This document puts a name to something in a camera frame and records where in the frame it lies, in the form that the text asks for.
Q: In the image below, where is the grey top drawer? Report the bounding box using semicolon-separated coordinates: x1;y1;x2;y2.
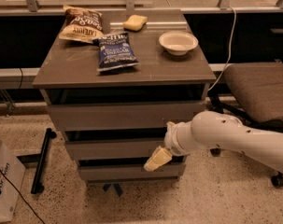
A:
48;101;205;132

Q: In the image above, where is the blue chip bag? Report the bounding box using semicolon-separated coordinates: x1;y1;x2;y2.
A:
92;32;138;73

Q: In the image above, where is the black floor cable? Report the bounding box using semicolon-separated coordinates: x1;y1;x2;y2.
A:
0;152;47;224

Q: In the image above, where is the white cable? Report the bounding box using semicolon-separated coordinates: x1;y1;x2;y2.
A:
207;5;238;92

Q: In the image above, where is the grey bottom drawer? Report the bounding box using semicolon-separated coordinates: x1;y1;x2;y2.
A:
78;163;186;181

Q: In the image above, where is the yellow sponge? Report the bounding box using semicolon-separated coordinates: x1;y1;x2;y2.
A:
122;15;148;32

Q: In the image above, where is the grey drawer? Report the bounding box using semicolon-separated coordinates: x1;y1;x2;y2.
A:
48;101;205;132
65;138;163;161
78;163;186;181

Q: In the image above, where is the white bowl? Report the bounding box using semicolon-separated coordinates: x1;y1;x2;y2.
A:
159;31;198;56

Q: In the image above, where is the grey office chair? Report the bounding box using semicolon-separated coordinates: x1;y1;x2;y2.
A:
208;62;283;188

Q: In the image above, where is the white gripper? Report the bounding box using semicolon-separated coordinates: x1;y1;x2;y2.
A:
144;121;197;172

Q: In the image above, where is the black metal bar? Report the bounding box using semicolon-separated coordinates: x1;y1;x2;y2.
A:
31;128;57;194

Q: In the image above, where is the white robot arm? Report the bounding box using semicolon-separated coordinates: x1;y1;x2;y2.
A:
144;111;283;174

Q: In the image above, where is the grey drawer cabinet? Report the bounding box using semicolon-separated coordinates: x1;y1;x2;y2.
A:
32;8;217;185

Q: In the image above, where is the brown chip bag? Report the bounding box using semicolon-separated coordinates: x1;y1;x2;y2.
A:
59;5;104;44

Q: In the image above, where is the blue tape cross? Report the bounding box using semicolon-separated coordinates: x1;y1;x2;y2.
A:
102;182;124;198

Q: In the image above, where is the white cardboard box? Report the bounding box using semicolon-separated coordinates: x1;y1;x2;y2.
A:
0;139;25;223

